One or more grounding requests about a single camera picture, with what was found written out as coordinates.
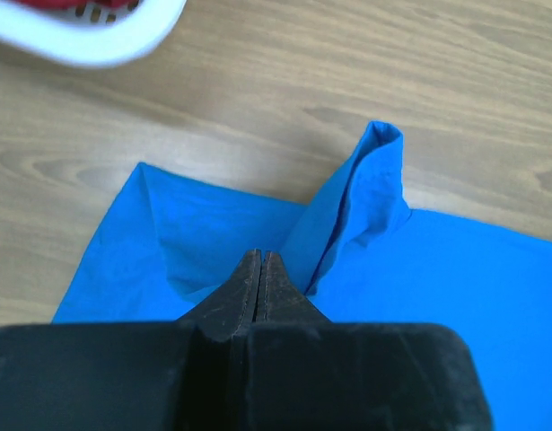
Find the dark red t shirt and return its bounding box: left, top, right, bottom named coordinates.
left=15, top=0, right=130, bottom=10

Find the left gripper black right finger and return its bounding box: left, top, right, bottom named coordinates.
left=255, top=251, right=330, bottom=325

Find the white plastic laundry basket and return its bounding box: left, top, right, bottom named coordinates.
left=0, top=1, right=186, bottom=69

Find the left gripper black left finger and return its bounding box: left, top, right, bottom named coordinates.
left=179, top=250, right=261, bottom=343

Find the blue t shirt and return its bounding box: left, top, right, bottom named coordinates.
left=54, top=121, right=552, bottom=430

